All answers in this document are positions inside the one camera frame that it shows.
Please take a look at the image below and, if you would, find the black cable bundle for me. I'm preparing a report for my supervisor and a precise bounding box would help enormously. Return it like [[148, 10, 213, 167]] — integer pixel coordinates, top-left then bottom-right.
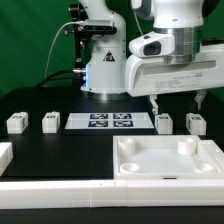
[[34, 69, 83, 88]]

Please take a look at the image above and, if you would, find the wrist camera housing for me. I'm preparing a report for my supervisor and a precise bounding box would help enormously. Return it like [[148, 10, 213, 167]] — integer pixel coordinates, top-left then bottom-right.
[[129, 32, 175, 58]]

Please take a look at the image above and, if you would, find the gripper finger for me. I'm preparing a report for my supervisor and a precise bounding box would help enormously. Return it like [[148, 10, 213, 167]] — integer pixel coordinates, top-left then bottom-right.
[[194, 89, 207, 110], [149, 95, 159, 115]]

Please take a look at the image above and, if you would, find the black camera on mount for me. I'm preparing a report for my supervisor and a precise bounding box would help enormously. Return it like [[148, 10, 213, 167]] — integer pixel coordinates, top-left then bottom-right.
[[75, 19, 117, 35]]

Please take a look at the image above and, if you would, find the white left fence block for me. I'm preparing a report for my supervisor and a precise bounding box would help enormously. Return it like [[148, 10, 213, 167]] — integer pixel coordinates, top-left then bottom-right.
[[0, 142, 13, 177]]

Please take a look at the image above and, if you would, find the white sheet with markers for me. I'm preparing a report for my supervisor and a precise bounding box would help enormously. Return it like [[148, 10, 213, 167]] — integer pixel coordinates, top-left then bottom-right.
[[65, 112, 154, 130]]

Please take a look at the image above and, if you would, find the white front fence bar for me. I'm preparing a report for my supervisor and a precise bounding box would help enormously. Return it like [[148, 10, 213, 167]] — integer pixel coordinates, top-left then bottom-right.
[[0, 180, 224, 209]]

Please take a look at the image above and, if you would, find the white square table top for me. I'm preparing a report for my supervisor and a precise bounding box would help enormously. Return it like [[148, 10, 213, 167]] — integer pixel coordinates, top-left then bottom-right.
[[113, 135, 221, 180]]

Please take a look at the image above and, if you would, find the white cable at right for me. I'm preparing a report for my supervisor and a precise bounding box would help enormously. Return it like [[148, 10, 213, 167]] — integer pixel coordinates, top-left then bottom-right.
[[133, 9, 144, 37]]

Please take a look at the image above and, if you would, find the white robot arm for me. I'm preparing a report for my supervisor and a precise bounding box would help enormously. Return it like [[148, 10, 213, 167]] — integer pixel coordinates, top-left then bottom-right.
[[78, 0, 224, 110]]

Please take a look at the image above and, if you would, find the white camera cable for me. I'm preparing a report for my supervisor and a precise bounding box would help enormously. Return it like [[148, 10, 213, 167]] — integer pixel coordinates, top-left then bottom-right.
[[43, 20, 84, 80]]

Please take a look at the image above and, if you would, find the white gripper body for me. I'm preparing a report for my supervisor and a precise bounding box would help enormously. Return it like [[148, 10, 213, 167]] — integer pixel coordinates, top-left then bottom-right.
[[125, 44, 224, 97]]

